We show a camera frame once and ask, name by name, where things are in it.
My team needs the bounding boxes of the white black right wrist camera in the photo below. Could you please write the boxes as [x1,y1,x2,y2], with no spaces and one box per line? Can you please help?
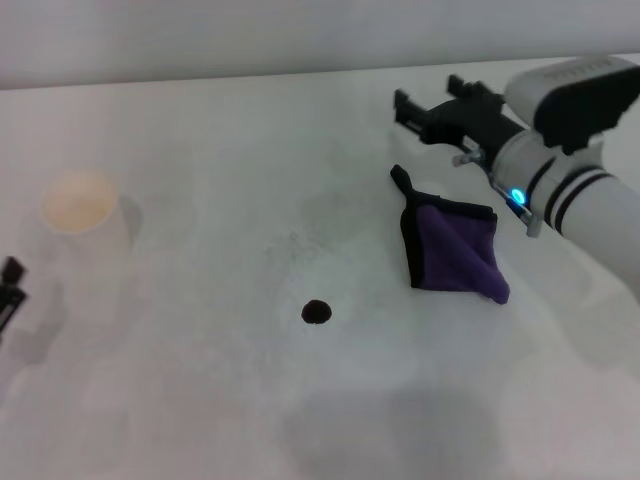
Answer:
[503,55,640,155]

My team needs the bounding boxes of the black water stain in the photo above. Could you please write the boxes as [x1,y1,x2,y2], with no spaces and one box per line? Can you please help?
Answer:
[300,299,333,326]

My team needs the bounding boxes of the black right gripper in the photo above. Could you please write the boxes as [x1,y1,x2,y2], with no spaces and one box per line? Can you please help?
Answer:
[392,74,527,157]

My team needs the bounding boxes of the right wrist cable with plug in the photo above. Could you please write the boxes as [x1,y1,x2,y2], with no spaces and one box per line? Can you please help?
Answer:
[452,151,542,237]

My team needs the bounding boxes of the white paper cup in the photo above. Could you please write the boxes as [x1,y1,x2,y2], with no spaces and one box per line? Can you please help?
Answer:
[38,171,133,262]

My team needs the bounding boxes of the purple rag with black trim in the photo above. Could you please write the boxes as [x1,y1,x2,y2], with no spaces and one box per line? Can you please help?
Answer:
[389,163,512,305]

